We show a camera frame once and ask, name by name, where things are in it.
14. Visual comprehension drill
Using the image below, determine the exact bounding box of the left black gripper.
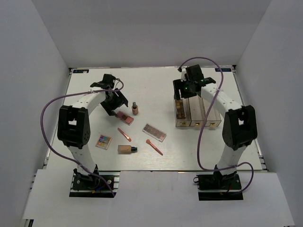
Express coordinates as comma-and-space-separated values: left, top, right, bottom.
100, 88, 128, 116

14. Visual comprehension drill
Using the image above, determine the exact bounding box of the pink blush palette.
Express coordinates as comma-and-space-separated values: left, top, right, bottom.
116, 111, 134, 125

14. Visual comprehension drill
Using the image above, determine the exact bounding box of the round foundation bottle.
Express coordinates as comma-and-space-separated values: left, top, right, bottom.
132, 102, 139, 115

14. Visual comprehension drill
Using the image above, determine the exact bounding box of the colourful square eyeshadow palette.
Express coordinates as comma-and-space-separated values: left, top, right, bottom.
96, 134, 112, 150

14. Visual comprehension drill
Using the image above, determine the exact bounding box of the square foundation bottle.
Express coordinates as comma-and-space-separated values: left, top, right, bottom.
117, 145, 138, 155

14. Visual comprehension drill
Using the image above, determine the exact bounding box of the round pink makeup brush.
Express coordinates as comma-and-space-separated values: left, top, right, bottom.
146, 139, 163, 156

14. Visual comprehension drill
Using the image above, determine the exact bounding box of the mauve eyeshadow palette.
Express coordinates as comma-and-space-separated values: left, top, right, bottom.
142, 123, 167, 142

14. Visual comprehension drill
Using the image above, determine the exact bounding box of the brown gold eyeshadow palette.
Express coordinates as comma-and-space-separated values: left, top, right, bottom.
175, 100, 186, 119

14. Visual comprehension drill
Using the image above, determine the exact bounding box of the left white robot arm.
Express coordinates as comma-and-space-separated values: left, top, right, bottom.
57, 74, 128, 189

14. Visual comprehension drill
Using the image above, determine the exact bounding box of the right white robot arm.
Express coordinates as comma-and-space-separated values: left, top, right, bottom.
173, 64, 258, 189

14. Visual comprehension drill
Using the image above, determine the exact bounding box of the left clear organizer bin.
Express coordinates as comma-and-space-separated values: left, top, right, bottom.
174, 98, 191, 127

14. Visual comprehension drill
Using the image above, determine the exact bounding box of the clear organizer bin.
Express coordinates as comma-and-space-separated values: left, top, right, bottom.
174, 98, 191, 127
199, 98, 222, 127
188, 96, 205, 127

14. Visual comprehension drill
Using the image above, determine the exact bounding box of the middle clear organizer bin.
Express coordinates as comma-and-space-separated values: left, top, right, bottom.
188, 96, 205, 127

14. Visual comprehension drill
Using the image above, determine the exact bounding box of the right clear organizer bin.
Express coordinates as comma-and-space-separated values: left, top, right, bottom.
199, 98, 222, 127

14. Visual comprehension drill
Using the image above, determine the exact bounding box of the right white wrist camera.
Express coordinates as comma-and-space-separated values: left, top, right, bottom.
178, 67, 188, 81

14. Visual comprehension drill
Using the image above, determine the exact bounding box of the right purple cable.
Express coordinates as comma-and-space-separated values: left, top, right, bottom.
177, 56, 256, 193

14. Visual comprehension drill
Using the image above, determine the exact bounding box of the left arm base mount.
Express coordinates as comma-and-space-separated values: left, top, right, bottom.
69, 168, 120, 198

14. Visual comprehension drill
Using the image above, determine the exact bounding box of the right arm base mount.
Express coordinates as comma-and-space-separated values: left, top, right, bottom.
193, 172, 243, 201

